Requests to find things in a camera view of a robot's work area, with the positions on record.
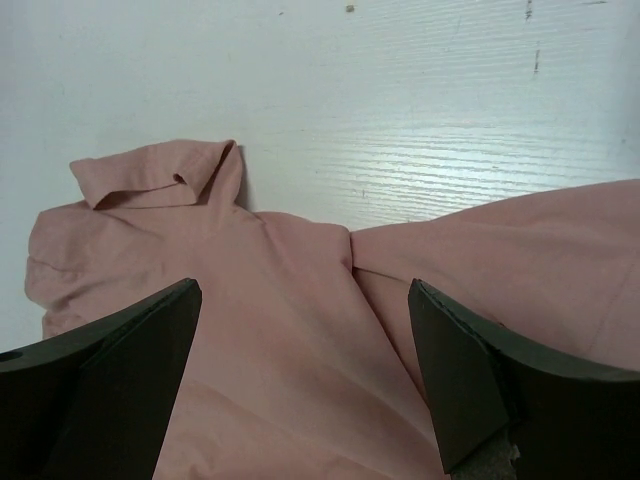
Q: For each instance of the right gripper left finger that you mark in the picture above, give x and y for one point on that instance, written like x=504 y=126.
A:
x=95 y=402

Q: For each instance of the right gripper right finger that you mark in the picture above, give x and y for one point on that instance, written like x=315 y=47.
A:
x=507 y=407

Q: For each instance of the pink t-shirt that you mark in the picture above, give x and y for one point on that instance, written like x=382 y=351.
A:
x=303 y=365

